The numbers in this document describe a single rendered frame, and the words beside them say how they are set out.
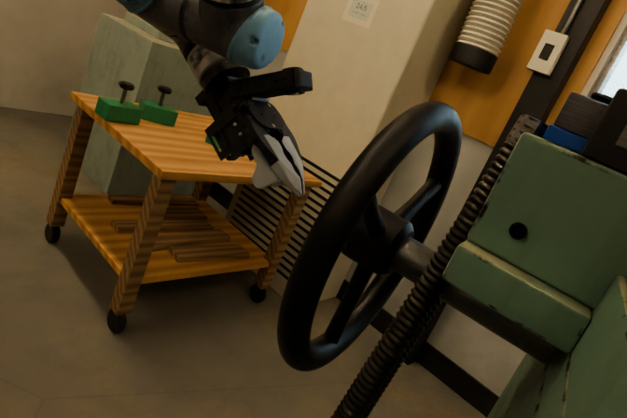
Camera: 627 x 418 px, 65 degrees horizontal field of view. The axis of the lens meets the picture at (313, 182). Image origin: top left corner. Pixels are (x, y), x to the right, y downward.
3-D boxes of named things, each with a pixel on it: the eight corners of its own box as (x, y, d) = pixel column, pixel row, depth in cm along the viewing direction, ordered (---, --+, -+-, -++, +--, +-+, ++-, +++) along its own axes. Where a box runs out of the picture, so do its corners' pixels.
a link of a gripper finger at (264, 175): (277, 213, 68) (246, 158, 70) (308, 190, 65) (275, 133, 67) (264, 215, 65) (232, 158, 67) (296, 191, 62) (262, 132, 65)
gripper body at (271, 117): (255, 164, 74) (218, 100, 77) (295, 131, 70) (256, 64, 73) (221, 165, 67) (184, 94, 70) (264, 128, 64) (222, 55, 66)
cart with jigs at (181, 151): (188, 229, 219) (237, 93, 203) (269, 305, 187) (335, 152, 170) (30, 235, 168) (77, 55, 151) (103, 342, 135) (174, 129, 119)
